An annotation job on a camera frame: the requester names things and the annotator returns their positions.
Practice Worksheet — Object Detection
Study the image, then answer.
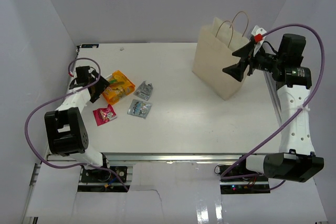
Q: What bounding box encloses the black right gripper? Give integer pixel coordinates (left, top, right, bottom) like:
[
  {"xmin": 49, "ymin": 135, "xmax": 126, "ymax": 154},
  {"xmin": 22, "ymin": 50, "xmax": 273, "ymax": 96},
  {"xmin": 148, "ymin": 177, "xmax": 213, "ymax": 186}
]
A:
[{"xmin": 223, "ymin": 41, "xmax": 284, "ymax": 82}]

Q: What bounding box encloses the orange snack bag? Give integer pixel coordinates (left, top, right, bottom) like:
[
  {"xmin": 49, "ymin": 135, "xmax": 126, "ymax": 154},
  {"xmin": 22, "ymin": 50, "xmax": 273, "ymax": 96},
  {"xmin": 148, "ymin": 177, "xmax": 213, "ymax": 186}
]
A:
[{"xmin": 102, "ymin": 70, "xmax": 135, "ymax": 105}]

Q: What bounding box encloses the pink snack packet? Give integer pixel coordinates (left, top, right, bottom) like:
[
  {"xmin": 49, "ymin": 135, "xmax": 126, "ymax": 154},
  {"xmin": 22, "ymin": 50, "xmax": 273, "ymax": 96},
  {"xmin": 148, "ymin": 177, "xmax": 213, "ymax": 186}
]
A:
[{"xmin": 93, "ymin": 104, "xmax": 117, "ymax": 126}]

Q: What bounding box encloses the beige paper bag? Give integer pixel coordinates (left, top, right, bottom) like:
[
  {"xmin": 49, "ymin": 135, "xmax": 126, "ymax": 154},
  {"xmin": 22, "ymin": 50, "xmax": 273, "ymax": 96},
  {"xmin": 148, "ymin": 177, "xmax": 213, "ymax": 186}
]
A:
[{"xmin": 192, "ymin": 17, "xmax": 249, "ymax": 100}]

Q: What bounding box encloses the blue silver snack packet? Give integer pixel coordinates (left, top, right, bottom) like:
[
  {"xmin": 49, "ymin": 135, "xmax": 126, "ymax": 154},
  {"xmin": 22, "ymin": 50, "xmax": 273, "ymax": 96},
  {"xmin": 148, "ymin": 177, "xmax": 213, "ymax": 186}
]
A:
[{"xmin": 128, "ymin": 99, "xmax": 152, "ymax": 119}]

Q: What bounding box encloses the silver foil snack packet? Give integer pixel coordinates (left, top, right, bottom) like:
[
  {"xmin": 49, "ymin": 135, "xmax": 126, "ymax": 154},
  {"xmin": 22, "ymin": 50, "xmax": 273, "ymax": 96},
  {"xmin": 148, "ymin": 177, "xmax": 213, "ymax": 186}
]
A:
[{"xmin": 134, "ymin": 81, "xmax": 153, "ymax": 101}]

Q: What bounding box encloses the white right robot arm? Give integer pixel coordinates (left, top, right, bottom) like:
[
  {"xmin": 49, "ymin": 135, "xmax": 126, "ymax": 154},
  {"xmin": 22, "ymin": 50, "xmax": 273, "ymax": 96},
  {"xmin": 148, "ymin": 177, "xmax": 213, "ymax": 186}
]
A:
[{"xmin": 223, "ymin": 34, "xmax": 324, "ymax": 183}]

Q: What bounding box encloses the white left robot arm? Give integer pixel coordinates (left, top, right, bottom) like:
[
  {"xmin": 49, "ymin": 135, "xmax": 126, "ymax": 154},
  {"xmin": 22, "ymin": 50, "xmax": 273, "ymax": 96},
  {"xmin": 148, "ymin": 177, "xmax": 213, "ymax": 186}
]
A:
[{"xmin": 44, "ymin": 66, "xmax": 111, "ymax": 182}]

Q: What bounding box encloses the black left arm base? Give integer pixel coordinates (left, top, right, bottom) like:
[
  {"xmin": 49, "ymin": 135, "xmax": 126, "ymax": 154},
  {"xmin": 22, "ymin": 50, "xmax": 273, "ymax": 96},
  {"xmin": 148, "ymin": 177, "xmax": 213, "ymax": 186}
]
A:
[{"xmin": 80, "ymin": 166, "xmax": 128, "ymax": 183}]

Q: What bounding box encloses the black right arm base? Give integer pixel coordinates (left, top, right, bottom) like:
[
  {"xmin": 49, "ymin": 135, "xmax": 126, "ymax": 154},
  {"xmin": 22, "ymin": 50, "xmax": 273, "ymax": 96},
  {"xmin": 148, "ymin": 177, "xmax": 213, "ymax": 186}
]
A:
[{"xmin": 214, "ymin": 164, "xmax": 270, "ymax": 195}]

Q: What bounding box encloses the white front cover sheet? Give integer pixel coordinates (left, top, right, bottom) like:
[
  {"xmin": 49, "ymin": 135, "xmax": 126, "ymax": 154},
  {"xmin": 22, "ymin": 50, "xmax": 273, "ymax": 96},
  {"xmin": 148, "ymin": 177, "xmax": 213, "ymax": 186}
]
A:
[{"xmin": 27, "ymin": 163, "xmax": 327, "ymax": 223}]

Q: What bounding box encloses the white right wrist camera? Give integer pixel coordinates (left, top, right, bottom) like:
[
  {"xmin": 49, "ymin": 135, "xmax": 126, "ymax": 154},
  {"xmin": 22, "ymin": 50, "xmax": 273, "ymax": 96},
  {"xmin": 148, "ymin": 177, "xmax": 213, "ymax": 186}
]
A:
[{"xmin": 251, "ymin": 25, "xmax": 266, "ymax": 55}]

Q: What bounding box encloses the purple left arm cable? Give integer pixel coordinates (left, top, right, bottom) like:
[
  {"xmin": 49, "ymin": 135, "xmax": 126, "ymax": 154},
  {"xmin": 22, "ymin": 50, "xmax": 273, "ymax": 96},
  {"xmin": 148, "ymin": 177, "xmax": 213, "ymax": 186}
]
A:
[{"xmin": 25, "ymin": 57, "xmax": 130, "ymax": 192}]

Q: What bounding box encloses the aluminium table frame rail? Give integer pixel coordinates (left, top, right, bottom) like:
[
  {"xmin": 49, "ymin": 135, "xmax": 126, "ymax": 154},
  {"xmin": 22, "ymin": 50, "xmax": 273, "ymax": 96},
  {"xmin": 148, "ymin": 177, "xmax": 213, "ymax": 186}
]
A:
[{"xmin": 47, "ymin": 153, "xmax": 279, "ymax": 163}]

